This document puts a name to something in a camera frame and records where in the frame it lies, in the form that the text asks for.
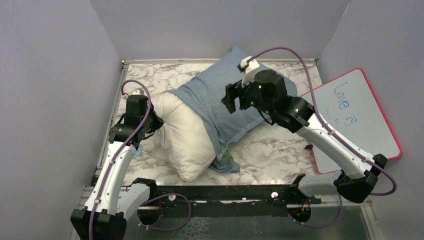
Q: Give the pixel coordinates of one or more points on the pink framed whiteboard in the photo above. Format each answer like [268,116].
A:
[350,105]

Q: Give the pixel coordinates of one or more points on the white pillow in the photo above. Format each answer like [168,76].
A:
[183,136]

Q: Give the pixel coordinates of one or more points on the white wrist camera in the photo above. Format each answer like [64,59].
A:
[249,66]
[137,91]

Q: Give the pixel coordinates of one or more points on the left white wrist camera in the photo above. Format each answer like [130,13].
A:
[137,91]

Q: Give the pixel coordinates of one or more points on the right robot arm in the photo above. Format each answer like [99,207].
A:
[359,170]

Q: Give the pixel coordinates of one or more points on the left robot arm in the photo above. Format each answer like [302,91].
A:
[105,214]

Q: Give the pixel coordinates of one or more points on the black whiteboard marker clip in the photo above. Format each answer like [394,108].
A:
[309,147]

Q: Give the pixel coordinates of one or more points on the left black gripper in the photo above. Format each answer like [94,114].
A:
[158,121]

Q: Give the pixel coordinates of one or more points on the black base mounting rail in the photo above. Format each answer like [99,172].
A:
[216,201]

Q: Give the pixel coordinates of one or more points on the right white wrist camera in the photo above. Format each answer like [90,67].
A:
[249,66]

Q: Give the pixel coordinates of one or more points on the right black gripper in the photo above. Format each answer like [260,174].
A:
[232,92]

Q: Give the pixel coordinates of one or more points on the aluminium table frame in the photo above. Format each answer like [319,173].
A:
[107,210]

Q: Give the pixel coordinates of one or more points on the blue packaged toothbrush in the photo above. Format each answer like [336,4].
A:
[138,151]

